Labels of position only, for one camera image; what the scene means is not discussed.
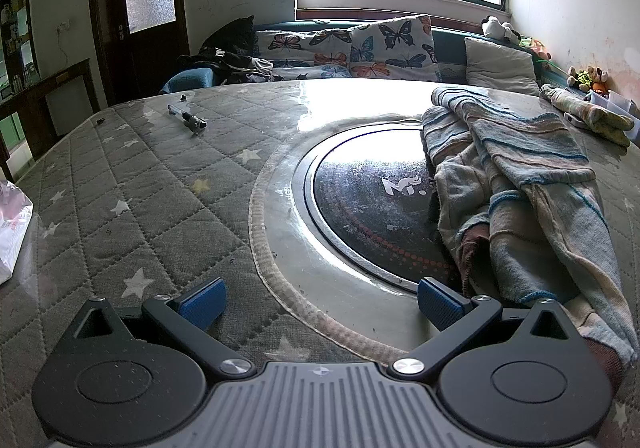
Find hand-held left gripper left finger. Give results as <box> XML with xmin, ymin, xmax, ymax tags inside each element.
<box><xmin>75</xmin><ymin>277</ymin><xmax>256</xmax><ymax>381</ymax></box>

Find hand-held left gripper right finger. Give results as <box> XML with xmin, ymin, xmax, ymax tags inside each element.
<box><xmin>387</xmin><ymin>277</ymin><xmax>583</xmax><ymax>381</ymax></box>

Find striped knit garment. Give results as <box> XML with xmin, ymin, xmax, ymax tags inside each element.
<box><xmin>420</xmin><ymin>84</ymin><xmax>640</xmax><ymax>379</ymax></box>

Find pile of dark clothes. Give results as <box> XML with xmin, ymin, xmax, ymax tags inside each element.
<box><xmin>177</xmin><ymin>16</ymin><xmax>273</xmax><ymax>84</ymax></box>

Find grey star quilted table cover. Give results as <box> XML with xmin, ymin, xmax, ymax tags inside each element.
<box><xmin>0</xmin><ymin>78</ymin><xmax>640</xmax><ymax>448</ymax></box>

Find round black induction cooktop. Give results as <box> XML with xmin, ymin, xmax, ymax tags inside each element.
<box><xmin>290</xmin><ymin>124</ymin><xmax>461</xmax><ymax>291</ymax></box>

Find black pen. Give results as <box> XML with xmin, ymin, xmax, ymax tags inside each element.
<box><xmin>167</xmin><ymin>103</ymin><xmax>207</xmax><ymax>135</ymax></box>

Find plastic wrapped white package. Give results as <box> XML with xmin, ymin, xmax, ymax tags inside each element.
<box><xmin>0</xmin><ymin>179</ymin><xmax>35</xmax><ymax>285</ymax></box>

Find yellow green folded cloth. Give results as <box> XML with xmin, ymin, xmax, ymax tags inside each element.
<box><xmin>540</xmin><ymin>84</ymin><xmax>633</xmax><ymax>147</ymax></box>

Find plain grey pillow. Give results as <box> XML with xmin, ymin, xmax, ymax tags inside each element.
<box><xmin>464</xmin><ymin>36</ymin><xmax>541</xmax><ymax>96</ymax></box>

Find dark wooden door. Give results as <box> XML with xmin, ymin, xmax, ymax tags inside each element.
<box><xmin>87</xmin><ymin>0</ymin><xmax>191</xmax><ymax>104</ymax></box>

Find dark wooden desk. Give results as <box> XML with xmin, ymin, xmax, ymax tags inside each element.
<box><xmin>0</xmin><ymin>58</ymin><xmax>101</xmax><ymax>179</ymax></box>

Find clear plastic container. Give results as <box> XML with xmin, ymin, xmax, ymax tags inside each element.
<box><xmin>585</xmin><ymin>89</ymin><xmax>638</xmax><ymax>121</ymax></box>

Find brown plush toys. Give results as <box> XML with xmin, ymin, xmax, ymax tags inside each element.
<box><xmin>567</xmin><ymin>66</ymin><xmax>610</xmax><ymax>94</ymax></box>

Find orange green toy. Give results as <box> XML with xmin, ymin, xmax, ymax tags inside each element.
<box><xmin>520</xmin><ymin>34</ymin><xmax>558</xmax><ymax>72</ymax></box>

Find panda plush toy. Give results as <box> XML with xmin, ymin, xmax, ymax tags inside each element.
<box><xmin>481</xmin><ymin>16</ymin><xmax>523</xmax><ymax>44</ymax></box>

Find dark wooden shelf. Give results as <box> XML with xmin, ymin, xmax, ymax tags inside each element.
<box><xmin>0</xmin><ymin>0</ymin><xmax>41</xmax><ymax>94</ymax></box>

